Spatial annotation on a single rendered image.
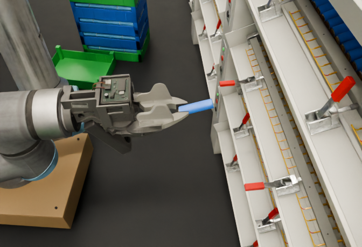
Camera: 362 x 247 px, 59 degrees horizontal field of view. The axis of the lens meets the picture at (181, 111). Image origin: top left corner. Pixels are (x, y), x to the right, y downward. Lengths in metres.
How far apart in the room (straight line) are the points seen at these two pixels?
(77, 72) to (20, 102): 1.11
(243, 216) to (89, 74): 1.02
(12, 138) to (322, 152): 0.49
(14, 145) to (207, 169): 0.81
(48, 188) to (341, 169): 0.90
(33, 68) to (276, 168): 0.64
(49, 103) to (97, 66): 1.13
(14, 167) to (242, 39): 0.62
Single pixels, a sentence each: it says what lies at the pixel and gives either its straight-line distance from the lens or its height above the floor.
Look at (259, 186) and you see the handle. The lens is 0.62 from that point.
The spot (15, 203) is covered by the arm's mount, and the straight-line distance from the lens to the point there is 1.16.
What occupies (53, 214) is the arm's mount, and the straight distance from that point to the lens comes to 1.10.
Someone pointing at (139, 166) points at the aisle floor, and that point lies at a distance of 1.29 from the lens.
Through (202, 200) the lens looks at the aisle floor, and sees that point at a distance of 1.21.
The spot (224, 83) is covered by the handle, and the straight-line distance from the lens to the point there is 0.76.
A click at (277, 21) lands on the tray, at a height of 0.75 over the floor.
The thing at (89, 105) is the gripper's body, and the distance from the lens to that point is 0.56.
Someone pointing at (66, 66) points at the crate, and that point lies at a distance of 1.74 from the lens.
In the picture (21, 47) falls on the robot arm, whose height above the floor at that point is 0.60.
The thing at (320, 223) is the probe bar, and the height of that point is 0.58.
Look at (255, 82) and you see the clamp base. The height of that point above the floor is 0.57.
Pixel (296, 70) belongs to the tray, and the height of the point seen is 0.74.
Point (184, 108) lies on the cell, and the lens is 0.59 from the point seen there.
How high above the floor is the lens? 1.10
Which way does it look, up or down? 50 degrees down
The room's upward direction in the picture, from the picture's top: straight up
